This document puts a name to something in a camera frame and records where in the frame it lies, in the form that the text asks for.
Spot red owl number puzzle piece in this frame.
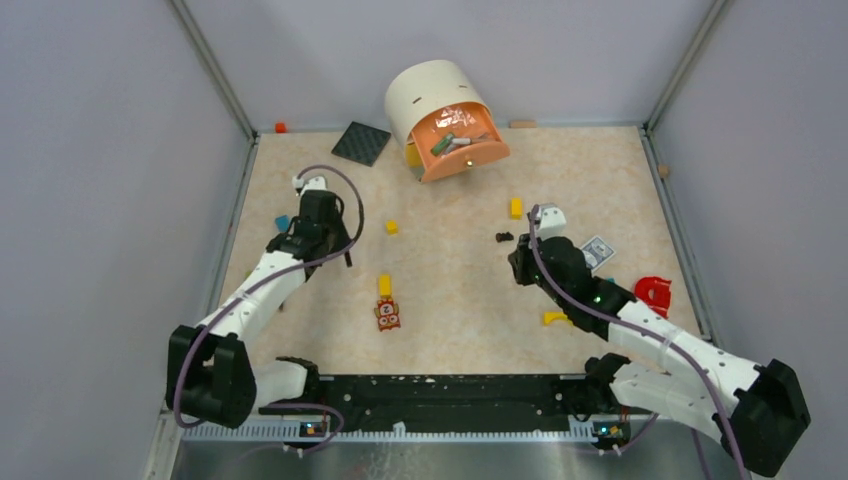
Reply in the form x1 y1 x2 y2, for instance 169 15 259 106
374 298 401 332

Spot yellow rectangular block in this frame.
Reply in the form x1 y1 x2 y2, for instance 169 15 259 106
377 274 392 298

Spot small dark chess piece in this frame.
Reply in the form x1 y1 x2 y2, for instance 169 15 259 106
495 232 514 243

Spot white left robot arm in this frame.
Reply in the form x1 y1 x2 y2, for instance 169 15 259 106
165 175 359 428

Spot purple cable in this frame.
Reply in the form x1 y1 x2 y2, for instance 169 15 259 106
172 165 366 456
527 203 753 480

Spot red plastic clip toy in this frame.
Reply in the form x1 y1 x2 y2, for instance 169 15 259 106
633 276 672 318

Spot black textured square mat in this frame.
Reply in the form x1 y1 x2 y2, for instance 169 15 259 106
331 122 391 167

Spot green tube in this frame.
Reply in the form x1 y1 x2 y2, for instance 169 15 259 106
430 133 455 157

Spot small yellow cube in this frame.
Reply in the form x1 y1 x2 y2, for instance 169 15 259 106
385 220 399 235

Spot blue lego brick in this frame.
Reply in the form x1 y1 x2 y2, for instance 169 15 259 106
274 215 291 233

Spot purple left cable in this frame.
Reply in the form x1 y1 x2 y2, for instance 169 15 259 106
172 165 366 456

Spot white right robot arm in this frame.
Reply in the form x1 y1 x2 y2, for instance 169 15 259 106
508 203 811 478

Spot cream round drawer organizer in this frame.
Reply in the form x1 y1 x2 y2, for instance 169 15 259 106
384 60 491 147

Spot yellow block near drawer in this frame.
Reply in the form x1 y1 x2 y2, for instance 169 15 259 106
509 197 523 220

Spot peach top drawer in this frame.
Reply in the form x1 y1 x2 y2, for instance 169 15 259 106
404 102 511 183

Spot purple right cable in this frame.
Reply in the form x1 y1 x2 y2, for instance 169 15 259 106
527 203 753 480

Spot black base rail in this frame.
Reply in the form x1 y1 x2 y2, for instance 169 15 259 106
287 374 633 433

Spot wooden block at back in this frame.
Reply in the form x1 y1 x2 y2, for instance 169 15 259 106
508 120 537 129

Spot yellow arch block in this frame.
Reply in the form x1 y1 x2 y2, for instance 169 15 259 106
543 312 572 326

